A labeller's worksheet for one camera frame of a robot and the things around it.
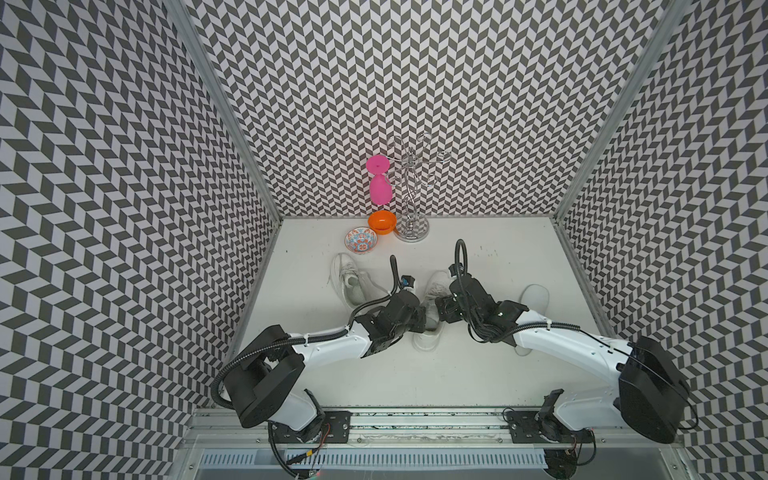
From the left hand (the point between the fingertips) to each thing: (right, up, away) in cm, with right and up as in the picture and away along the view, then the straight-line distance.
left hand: (423, 313), depth 85 cm
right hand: (+7, +3, -1) cm, 8 cm away
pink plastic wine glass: (-13, +39, +14) cm, 43 cm away
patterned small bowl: (-21, +21, +27) cm, 40 cm away
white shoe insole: (+38, +2, +11) cm, 40 cm away
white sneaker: (-21, +6, +6) cm, 23 cm away
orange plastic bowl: (-14, +28, +29) cm, 43 cm away
